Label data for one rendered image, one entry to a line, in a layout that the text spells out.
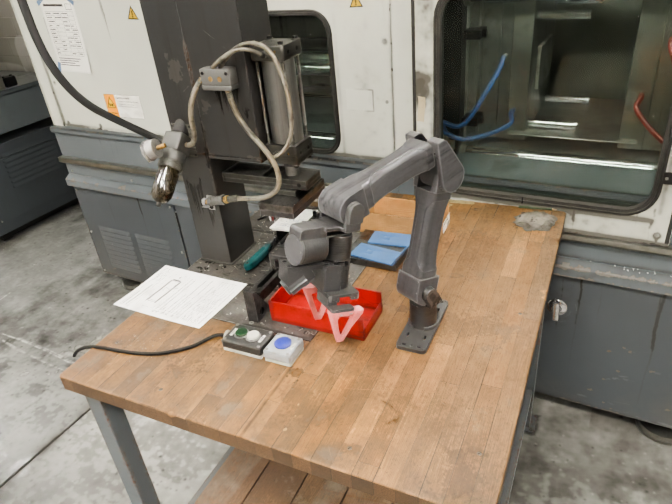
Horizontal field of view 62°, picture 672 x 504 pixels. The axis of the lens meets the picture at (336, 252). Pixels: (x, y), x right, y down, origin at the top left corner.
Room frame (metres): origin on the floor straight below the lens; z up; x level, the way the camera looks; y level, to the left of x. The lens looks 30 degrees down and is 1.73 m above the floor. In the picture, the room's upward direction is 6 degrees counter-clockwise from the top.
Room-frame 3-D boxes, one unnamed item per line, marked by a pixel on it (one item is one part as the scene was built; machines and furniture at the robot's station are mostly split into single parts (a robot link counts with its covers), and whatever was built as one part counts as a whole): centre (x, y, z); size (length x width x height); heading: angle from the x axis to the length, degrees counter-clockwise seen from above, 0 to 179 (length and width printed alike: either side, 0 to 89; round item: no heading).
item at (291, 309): (1.11, 0.04, 0.93); 0.25 x 0.12 x 0.06; 62
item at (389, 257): (1.34, -0.12, 0.93); 0.15 x 0.07 x 0.03; 54
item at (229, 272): (1.43, 0.15, 0.88); 0.65 x 0.50 x 0.03; 152
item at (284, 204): (1.39, 0.16, 1.22); 0.26 x 0.18 x 0.30; 62
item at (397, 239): (1.42, -0.18, 0.93); 0.15 x 0.07 x 0.03; 66
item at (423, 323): (1.04, -0.19, 0.94); 0.20 x 0.07 x 0.08; 152
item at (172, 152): (1.39, 0.40, 1.25); 0.19 x 0.07 x 0.19; 152
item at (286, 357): (0.99, 0.14, 0.90); 0.07 x 0.07 x 0.06; 62
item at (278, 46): (1.36, 0.09, 1.37); 0.11 x 0.09 x 0.30; 152
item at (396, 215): (1.53, -0.22, 0.93); 0.25 x 0.13 x 0.08; 62
